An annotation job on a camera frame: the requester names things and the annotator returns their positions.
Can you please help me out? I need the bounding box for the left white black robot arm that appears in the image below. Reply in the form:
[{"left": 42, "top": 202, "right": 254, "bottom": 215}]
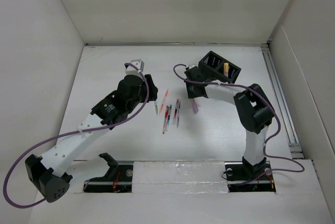
[{"left": 25, "top": 74, "right": 158, "bottom": 203}]

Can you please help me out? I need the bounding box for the black pen organizer box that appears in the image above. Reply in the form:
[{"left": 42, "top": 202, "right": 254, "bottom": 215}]
[{"left": 198, "top": 51, "right": 241, "bottom": 84}]

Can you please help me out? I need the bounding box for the green clear pen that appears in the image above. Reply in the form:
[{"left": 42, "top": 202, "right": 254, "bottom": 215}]
[{"left": 154, "top": 100, "right": 159, "bottom": 115}]

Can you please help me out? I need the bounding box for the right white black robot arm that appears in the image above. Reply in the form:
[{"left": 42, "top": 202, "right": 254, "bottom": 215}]
[{"left": 184, "top": 65, "right": 274, "bottom": 180}]

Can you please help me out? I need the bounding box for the aluminium side rail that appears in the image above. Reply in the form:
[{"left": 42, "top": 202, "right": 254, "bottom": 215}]
[{"left": 261, "top": 44, "right": 305, "bottom": 160}]

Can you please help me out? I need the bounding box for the pink clear pen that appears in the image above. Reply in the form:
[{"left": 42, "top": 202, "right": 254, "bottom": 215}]
[{"left": 159, "top": 89, "right": 169, "bottom": 114}]

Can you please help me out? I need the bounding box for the dark clear pen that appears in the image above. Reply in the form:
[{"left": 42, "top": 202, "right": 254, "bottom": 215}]
[{"left": 176, "top": 100, "right": 181, "bottom": 128}]

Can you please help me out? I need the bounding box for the orange highlighter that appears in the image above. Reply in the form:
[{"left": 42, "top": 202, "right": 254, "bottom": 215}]
[{"left": 224, "top": 62, "right": 229, "bottom": 75}]

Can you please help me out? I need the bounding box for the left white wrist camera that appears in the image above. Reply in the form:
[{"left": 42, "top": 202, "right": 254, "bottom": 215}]
[{"left": 125, "top": 59, "right": 144, "bottom": 75}]

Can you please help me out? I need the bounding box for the red blue clear pen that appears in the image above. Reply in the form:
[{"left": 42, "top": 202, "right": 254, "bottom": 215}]
[{"left": 172, "top": 99, "right": 180, "bottom": 125}]

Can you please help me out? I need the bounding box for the purple highlighter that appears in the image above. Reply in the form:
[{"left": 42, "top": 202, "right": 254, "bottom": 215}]
[{"left": 190, "top": 98, "right": 199, "bottom": 114}]

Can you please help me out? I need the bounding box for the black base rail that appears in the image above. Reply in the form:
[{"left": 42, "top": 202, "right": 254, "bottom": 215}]
[{"left": 83, "top": 160, "right": 276, "bottom": 194}]

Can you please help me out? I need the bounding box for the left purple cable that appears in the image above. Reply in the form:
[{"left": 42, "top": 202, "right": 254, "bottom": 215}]
[{"left": 2, "top": 63, "right": 150, "bottom": 207}]

